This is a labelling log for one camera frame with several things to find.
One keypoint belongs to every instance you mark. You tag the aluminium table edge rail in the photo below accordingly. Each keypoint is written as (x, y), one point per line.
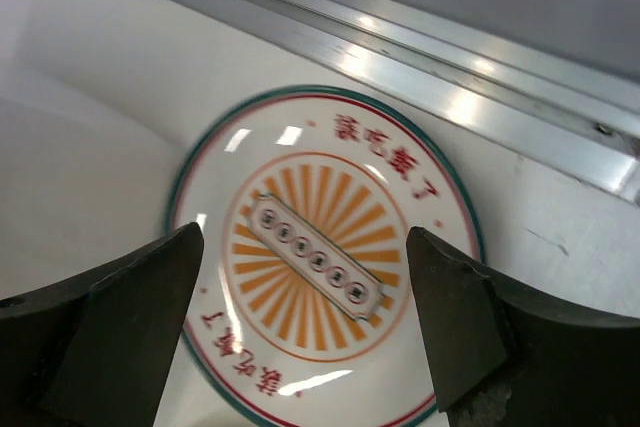
(577, 120)

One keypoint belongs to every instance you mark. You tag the white plastic bin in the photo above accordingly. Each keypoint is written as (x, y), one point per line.
(76, 192)

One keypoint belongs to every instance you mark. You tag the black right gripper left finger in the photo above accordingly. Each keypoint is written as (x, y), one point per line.
(96, 349)

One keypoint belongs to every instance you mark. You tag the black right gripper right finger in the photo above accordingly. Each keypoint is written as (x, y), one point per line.
(502, 353)

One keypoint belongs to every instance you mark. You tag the white plate orange sun pattern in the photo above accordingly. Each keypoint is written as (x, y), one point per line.
(303, 313)

